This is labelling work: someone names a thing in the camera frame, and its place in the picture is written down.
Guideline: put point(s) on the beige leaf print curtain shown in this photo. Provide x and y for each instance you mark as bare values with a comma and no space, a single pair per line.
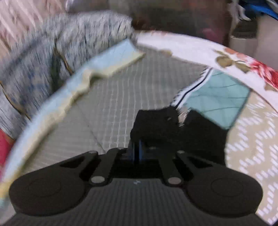
18,17

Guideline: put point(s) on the white floral mattress sheet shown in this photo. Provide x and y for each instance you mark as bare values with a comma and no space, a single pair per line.
202,51

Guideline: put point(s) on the red floral quilt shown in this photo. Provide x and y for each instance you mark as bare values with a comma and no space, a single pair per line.
6,143

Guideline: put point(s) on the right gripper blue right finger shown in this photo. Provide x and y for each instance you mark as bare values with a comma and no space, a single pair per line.
140,150

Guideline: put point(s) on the patterned teal beige bedsheet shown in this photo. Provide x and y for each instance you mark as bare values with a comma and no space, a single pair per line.
71,165

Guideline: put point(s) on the black pants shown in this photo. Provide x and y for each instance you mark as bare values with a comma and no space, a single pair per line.
197,135

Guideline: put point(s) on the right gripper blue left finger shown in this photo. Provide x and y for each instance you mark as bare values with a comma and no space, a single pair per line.
133,150

